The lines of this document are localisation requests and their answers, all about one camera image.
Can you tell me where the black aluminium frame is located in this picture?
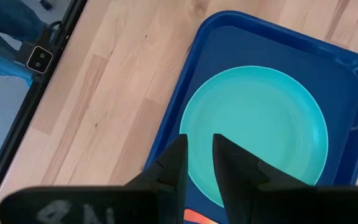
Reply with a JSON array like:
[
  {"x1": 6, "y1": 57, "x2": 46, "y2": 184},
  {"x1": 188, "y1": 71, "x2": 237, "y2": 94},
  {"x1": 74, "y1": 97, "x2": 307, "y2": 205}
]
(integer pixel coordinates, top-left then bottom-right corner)
[{"x1": 0, "y1": 0, "x2": 88, "y2": 215}]

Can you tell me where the orange-handled metal spoon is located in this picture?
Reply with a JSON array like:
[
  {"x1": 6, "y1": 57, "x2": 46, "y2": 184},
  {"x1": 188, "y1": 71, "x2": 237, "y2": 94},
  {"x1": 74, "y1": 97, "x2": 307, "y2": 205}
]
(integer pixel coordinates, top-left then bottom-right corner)
[{"x1": 183, "y1": 208, "x2": 220, "y2": 224}]

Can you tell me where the small square camera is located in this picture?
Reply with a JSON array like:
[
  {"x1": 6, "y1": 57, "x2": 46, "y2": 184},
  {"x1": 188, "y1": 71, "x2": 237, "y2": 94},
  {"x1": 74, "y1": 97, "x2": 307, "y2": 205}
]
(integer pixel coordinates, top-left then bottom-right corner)
[{"x1": 25, "y1": 45, "x2": 55, "y2": 75}]

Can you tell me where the small black block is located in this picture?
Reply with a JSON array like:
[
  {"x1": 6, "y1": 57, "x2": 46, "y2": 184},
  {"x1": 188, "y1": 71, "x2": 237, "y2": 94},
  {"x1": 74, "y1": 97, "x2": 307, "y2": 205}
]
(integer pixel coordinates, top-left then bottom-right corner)
[{"x1": 39, "y1": 0, "x2": 54, "y2": 11}]

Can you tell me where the black camera cable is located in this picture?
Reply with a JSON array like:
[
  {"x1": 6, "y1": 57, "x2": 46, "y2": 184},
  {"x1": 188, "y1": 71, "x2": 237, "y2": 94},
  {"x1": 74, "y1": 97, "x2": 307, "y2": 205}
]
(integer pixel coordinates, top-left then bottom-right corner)
[{"x1": 46, "y1": 19, "x2": 63, "y2": 44}]

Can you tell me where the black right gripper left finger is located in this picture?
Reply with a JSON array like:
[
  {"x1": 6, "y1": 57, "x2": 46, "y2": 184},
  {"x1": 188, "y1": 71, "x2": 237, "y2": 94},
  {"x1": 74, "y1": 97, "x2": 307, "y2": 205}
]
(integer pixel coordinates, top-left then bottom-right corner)
[{"x1": 0, "y1": 133, "x2": 189, "y2": 224}]

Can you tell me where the teal round plate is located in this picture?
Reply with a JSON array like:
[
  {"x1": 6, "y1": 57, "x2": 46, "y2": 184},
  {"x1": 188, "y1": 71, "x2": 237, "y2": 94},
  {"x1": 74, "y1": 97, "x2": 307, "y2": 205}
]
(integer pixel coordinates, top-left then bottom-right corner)
[{"x1": 178, "y1": 65, "x2": 329, "y2": 208}]

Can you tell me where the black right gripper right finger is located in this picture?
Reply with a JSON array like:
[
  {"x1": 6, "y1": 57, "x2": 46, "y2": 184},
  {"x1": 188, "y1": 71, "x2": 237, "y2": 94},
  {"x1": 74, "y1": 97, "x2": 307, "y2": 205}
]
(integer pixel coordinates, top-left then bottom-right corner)
[{"x1": 213, "y1": 133, "x2": 358, "y2": 224}]

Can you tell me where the blue plastic tray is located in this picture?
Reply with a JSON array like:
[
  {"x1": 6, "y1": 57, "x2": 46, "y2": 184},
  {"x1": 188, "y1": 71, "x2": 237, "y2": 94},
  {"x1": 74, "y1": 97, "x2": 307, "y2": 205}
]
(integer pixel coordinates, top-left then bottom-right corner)
[{"x1": 143, "y1": 10, "x2": 358, "y2": 224}]

